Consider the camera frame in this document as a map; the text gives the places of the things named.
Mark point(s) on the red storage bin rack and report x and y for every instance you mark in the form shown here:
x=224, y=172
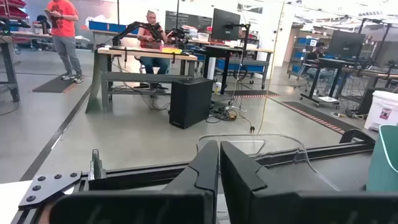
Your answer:
x=12, y=12

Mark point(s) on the black floor mat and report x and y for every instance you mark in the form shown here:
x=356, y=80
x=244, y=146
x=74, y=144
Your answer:
x=255, y=94
x=53, y=85
x=317, y=116

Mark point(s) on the person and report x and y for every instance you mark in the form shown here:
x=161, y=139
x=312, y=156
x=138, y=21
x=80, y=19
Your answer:
x=63, y=21
x=317, y=54
x=151, y=19

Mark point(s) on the black standing desk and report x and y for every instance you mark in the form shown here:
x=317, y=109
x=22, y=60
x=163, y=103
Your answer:
x=224, y=71

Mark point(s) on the metal shelf unit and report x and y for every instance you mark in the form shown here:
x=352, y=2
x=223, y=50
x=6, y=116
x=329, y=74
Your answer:
x=300, y=56

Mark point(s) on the grey wood-top workbench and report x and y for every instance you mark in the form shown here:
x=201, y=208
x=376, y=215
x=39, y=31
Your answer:
x=140, y=76

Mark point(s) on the white trash bin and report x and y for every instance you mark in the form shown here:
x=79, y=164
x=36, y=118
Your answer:
x=379, y=109

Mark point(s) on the black rolling desk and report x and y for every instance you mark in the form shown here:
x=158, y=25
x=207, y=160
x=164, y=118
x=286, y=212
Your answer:
x=335, y=61

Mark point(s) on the black monitor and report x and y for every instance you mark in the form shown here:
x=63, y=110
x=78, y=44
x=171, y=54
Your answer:
x=225, y=25
x=346, y=45

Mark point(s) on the yellow tray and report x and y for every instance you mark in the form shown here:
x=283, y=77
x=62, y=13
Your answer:
x=171, y=50

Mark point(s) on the black table mat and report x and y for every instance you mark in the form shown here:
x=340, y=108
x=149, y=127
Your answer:
x=348, y=174

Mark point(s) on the teal plastic bin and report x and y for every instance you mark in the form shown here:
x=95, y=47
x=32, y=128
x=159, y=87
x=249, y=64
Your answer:
x=382, y=161

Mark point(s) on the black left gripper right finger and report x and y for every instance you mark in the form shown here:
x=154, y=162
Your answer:
x=264, y=202

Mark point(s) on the black monitor stand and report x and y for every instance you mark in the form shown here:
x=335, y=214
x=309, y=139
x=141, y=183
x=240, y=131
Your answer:
x=247, y=49

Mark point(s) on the black computer tower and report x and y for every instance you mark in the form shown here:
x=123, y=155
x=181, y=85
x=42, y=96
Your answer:
x=189, y=102

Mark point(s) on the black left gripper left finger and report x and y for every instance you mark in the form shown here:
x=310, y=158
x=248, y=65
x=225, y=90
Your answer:
x=186, y=202

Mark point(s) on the black background robot arm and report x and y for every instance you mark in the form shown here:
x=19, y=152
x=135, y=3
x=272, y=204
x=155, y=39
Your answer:
x=136, y=25

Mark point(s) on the grey side workbench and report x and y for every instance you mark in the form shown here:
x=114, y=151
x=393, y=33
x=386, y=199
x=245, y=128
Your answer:
x=9, y=62

